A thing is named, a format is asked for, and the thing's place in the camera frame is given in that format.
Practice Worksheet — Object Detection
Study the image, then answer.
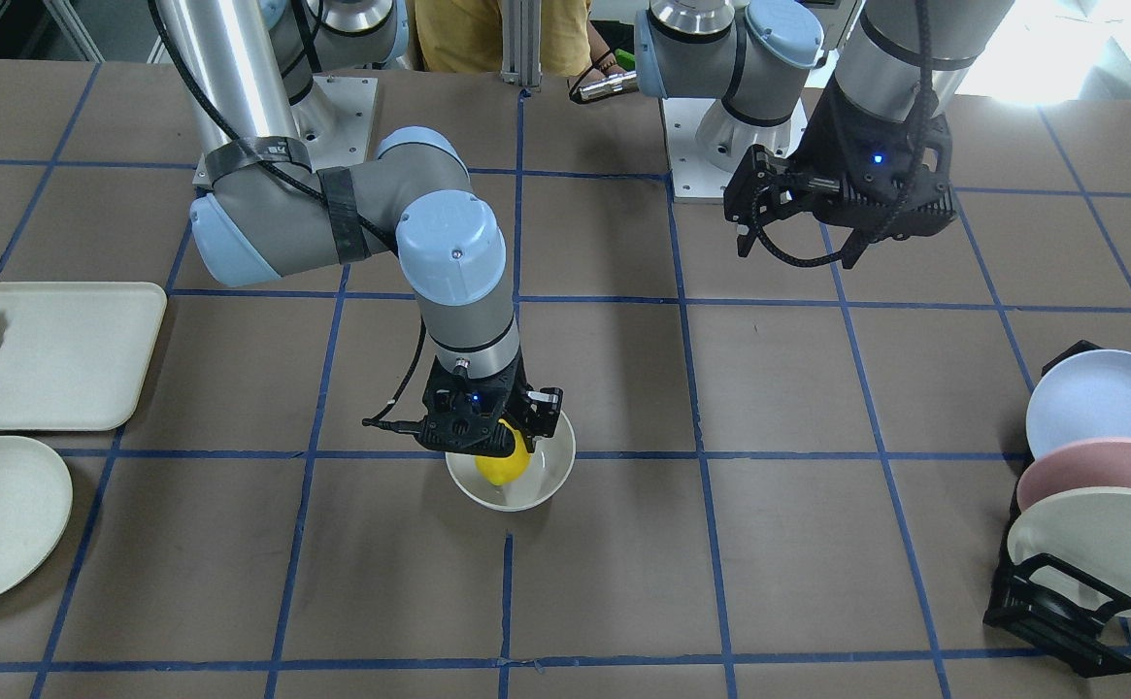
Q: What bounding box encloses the aluminium frame post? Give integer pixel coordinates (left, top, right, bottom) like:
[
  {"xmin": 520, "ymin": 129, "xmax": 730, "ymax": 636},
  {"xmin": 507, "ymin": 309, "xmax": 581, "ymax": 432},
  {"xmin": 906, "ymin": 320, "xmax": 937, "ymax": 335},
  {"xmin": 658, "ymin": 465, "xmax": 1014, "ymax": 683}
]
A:
[{"xmin": 499, "ymin": 0, "xmax": 543, "ymax": 94}]

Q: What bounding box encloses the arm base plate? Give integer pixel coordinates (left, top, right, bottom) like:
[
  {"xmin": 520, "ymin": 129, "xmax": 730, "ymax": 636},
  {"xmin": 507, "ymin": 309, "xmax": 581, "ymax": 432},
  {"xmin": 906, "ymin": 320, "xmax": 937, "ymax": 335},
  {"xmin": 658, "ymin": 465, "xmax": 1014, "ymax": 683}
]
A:
[
  {"xmin": 193, "ymin": 76, "xmax": 378, "ymax": 185},
  {"xmin": 661, "ymin": 98, "xmax": 808, "ymax": 202}
]

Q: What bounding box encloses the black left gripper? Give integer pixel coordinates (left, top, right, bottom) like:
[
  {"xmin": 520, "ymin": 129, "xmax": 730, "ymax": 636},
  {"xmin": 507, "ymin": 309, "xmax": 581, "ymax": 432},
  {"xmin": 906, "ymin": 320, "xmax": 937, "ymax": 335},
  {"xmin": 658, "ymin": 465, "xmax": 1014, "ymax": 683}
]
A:
[{"xmin": 723, "ymin": 87, "xmax": 957, "ymax": 270}]

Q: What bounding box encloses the blue plate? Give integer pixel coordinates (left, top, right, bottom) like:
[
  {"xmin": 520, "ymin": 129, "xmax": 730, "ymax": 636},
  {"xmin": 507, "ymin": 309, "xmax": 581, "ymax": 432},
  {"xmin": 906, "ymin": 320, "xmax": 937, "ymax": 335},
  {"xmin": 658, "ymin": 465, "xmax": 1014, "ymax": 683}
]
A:
[{"xmin": 1025, "ymin": 350, "xmax": 1131, "ymax": 457}]

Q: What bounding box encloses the white rectangular tray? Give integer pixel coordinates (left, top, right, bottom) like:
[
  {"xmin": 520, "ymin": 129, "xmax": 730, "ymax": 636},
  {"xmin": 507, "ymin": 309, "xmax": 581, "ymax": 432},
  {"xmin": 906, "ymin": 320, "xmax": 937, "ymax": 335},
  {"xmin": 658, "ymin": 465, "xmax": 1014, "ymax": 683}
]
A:
[{"xmin": 0, "ymin": 282, "xmax": 167, "ymax": 432}]

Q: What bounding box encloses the white bowl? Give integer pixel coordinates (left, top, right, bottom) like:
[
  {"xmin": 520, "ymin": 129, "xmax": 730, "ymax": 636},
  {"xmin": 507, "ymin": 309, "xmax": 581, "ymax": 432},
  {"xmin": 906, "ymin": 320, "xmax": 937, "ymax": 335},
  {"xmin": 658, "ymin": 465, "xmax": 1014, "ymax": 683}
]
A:
[{"xmin": 446, "ymin": 415, "xmax": 577, "ymax": 514}]

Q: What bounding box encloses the yellow lemon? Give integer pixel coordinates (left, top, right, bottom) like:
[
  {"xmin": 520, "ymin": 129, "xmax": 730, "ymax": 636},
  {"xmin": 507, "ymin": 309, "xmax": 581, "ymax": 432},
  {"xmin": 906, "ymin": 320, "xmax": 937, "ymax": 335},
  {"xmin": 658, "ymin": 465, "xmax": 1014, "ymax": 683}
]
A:
[{"xmin": 475, "ymin": 418, "xmax": 530, "ymax": 486}]

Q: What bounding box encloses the pink plate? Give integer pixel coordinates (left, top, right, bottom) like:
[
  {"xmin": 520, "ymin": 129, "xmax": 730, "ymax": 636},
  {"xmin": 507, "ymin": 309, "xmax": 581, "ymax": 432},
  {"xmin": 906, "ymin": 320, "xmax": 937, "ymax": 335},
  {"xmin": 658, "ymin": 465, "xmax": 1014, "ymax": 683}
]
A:
[{"xmin": 1015, "ymin": 437, "xmax": 1131, "ymax": 510}]

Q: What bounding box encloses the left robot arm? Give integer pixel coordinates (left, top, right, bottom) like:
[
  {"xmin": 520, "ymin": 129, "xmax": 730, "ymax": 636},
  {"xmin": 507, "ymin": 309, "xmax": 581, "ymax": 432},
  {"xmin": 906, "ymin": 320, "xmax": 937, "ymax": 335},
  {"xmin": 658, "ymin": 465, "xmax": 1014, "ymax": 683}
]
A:
[{"xmin": 633, "ymin": 1, "xmax": 1012, "ymax": 269}]

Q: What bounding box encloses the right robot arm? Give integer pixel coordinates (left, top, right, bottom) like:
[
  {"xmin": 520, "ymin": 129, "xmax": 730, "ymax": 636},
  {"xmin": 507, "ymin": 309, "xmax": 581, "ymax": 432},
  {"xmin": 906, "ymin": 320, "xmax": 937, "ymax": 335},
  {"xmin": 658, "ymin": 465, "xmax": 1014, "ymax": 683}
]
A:
[{"xmin": 148, "ymin": 1, "xmax": 562, "ymax": 457}]

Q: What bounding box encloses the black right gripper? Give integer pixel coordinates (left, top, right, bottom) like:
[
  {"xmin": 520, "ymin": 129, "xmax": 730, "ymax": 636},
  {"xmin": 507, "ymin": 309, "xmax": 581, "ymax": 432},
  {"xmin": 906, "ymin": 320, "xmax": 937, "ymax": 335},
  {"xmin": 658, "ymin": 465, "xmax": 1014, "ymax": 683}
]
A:
[{"xmin": 416, "ymin": 355, "xmax": 562, "ymax": 457}]

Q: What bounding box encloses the person in yellow shirt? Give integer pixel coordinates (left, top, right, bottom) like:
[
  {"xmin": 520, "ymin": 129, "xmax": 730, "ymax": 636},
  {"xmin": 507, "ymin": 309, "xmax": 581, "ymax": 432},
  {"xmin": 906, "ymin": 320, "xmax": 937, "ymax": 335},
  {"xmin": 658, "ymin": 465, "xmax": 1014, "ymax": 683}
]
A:
[{"xmin": 409, "ymin": 1, "xmax": 624, "ymax": 84}]

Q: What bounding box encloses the black dish rack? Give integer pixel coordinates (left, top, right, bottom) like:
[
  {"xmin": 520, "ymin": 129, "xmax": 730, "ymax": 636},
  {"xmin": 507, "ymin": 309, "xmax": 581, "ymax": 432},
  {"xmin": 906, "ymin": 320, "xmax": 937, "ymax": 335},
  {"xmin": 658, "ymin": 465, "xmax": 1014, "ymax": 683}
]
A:
[{"xmin": 982, "ymin": 340, "xmax": 1131, "ymax": 679}]

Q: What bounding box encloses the cream plate in rack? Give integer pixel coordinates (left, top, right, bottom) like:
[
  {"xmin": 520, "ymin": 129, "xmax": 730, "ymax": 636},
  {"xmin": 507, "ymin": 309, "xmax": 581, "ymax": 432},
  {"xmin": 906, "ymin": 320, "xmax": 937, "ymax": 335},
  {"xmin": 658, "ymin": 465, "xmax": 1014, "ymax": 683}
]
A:
[{"xmin": 1005, "ymin": 486, "xmax": 1131, "ymax": 616}]

